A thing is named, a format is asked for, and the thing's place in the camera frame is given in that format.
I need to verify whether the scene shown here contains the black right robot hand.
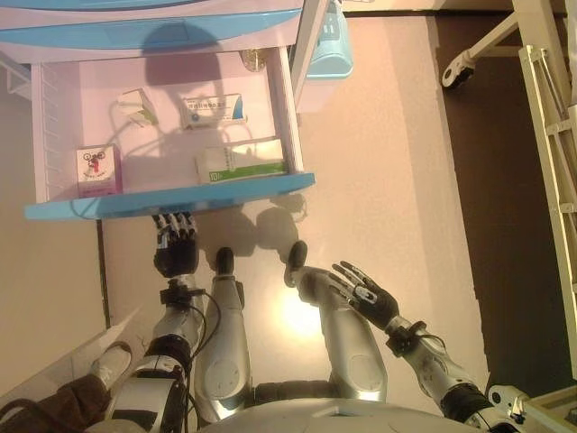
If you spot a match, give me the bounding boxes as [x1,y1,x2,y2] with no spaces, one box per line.
[328,260,400,333]

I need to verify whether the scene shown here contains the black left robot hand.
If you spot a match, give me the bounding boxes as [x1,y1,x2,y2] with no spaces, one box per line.
[152,211,200,279]

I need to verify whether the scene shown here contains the small green white medicine box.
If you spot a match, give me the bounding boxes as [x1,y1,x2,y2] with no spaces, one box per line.
[117,88,160,128]

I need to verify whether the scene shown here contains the long green white medicine box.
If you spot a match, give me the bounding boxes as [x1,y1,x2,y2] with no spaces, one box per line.
[194,143,289,186]

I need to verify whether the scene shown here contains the pink cartoon medicine box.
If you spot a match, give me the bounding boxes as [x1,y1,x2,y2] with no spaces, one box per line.
[75,144,124,198]

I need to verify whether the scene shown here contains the blue white medicine box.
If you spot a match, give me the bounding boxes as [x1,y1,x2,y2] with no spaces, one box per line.
[179,92,250,131]

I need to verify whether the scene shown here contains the silver right robot leg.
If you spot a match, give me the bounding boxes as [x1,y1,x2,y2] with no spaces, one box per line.
[283,241,389,403]

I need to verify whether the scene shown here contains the silver robot leg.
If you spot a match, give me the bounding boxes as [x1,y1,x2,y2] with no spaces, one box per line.
[283,241,389,403]
[196,246,252,424]

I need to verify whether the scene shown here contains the silver left robot leg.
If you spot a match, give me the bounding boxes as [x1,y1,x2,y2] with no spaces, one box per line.
[196,246,252,424]

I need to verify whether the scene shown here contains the silver robot torso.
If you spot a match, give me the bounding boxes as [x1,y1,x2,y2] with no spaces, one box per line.
[197,395,497,433]

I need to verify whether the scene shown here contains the white person shoe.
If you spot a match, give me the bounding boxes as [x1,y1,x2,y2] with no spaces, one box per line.
[89,341,133,390]

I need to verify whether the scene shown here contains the white bed caster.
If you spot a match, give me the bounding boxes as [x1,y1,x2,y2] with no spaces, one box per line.
[488,382,529,421]
[441,51,475,89]

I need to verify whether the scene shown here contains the brown person trousers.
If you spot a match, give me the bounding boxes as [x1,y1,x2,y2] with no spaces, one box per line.
[0,372,114,433]

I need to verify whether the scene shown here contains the gold foil packet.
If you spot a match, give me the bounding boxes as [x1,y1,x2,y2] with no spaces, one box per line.
[240,49,268,71]

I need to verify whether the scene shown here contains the cream hospital bed frame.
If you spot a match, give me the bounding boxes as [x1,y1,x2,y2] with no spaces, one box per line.
[441,0,577,433]

